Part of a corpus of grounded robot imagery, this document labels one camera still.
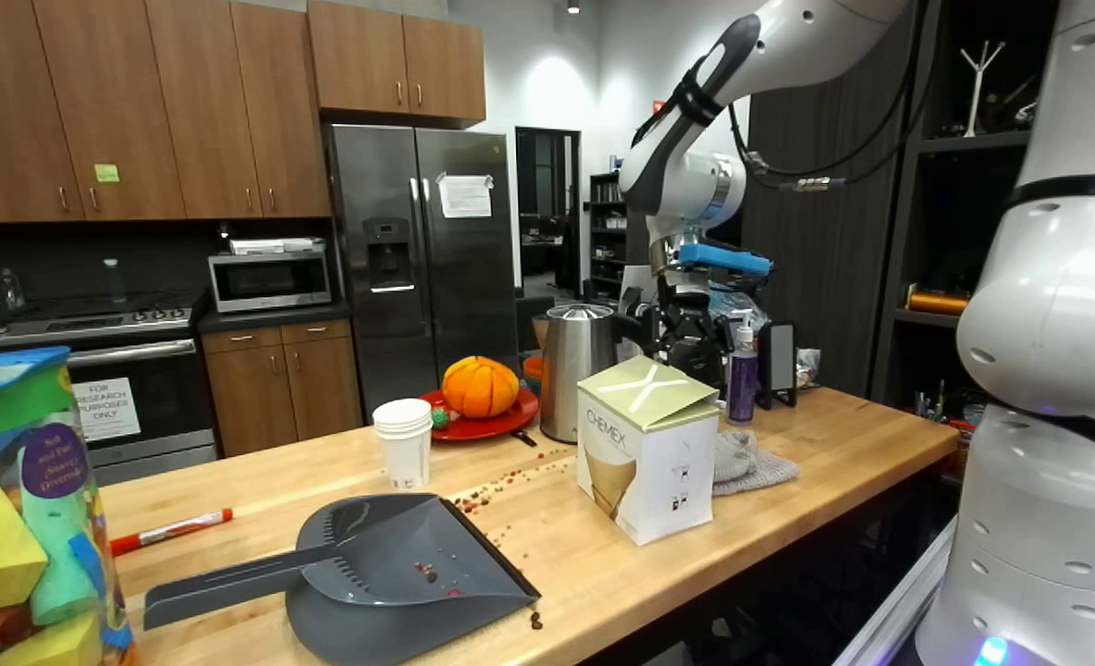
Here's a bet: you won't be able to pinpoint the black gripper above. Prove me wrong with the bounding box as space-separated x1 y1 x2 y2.
656 277 749 348

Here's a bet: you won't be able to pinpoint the white coffee filter box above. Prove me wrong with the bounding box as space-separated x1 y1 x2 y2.
572 354 726 546

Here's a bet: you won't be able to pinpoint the purple pump bottle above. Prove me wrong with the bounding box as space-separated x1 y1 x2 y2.
726 321 767 424

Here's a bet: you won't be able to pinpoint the stainless steel electric kettle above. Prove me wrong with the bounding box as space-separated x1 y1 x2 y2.
535 298 650 444

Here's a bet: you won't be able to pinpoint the grey knitted cloth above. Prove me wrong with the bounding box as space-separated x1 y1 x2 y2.
707 423 808 498

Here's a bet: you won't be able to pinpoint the orange pumpkin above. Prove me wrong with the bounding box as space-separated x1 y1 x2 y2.
435 351 524 423

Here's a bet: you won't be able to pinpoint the red plate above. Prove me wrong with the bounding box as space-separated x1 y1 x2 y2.
421 386 545 446

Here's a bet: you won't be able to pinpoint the orange item on shelf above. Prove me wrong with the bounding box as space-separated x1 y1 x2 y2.
906 284 976 319

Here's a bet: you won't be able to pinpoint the white paper notice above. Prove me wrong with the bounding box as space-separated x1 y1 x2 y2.
435 170 498 221

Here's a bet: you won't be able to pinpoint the stainless steel refrigerator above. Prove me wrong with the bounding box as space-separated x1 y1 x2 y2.
322 118 524 423

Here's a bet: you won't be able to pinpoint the grey plastic dustpan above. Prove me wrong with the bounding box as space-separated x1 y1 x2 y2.
141 487 545 666

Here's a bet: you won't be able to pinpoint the wooden base cabinet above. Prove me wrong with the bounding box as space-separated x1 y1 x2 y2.
199 316 368 457

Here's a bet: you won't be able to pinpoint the white pack on microwave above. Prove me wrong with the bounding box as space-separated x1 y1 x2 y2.
226 233 328 258

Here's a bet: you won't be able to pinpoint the silver microwave oven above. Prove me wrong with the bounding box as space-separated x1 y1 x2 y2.
205 247 338 319

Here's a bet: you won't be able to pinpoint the red marker pen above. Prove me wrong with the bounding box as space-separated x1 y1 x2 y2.
107 502 236 555

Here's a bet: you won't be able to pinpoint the white paper on oven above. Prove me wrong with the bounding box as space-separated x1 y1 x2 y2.
73 375 143 444

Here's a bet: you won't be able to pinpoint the black kitchen oven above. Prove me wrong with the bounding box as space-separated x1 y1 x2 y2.
0 302 223 485

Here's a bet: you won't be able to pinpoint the colourful foam blocks pack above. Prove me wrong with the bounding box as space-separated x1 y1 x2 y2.
0 342 141 666

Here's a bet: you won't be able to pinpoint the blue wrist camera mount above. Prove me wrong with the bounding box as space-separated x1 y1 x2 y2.
675 242 777 280

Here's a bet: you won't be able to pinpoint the wooden wall cabinets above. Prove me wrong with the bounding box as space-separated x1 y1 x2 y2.
0 0 490 224

